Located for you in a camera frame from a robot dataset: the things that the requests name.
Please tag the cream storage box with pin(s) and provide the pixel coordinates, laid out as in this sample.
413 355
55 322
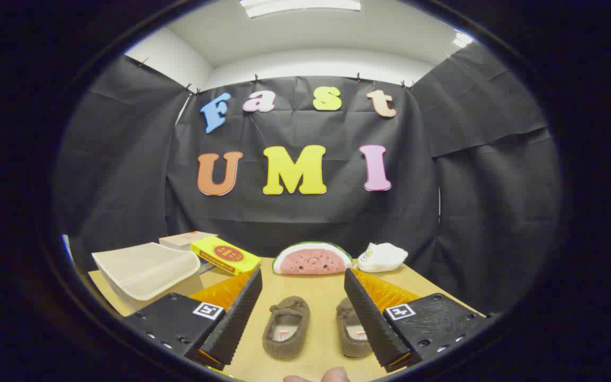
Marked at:
146 270

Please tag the watermelon slice plush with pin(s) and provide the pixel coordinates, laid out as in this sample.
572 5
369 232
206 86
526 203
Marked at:
311 260

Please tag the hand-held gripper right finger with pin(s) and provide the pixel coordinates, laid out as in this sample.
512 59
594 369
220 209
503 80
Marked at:
369 323

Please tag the beige book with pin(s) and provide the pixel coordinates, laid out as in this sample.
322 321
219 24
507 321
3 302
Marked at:
183 240

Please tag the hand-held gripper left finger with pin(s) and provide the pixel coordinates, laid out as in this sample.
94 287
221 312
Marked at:
236 323

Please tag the white plush toy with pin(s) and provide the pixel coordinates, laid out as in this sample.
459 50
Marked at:
382 257

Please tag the black backdrop cloth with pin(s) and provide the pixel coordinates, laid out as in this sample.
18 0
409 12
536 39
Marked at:
305 212

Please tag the yellow book red label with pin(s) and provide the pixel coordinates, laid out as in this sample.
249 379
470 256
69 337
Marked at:
226 254

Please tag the brown fuzzy shoe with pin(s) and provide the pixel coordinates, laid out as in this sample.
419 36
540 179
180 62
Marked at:
289 305
343 318

